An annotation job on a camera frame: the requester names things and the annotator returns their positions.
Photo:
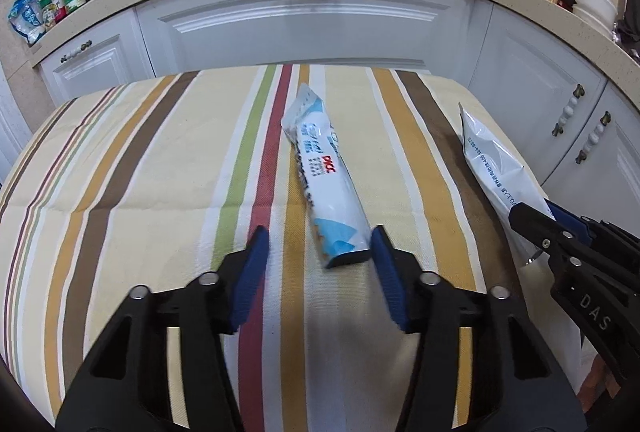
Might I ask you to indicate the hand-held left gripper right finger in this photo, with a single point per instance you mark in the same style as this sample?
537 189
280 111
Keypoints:
387 282

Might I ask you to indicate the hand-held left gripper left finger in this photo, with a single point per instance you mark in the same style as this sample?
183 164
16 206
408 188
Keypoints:
247 282

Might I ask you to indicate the blue snack packets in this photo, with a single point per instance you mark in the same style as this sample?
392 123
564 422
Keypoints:
26 15

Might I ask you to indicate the white kitchen cabinet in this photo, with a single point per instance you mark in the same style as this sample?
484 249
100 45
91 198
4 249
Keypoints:
300 27

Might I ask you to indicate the blue and white snack wrapper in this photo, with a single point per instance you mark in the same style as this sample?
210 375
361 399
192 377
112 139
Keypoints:
325 192

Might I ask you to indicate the stack of white bowls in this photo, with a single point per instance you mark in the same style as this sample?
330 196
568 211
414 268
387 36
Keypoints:
595 5

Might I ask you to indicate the white mailer bag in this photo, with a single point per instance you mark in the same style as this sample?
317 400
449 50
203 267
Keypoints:
492 162

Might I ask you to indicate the dark cloth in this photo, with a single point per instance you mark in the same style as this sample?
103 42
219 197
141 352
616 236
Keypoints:
629 32

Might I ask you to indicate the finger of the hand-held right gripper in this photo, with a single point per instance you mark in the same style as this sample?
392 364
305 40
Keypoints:
575 227
540 232

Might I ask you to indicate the striped tablecloth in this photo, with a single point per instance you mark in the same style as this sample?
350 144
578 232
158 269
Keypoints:
125 192

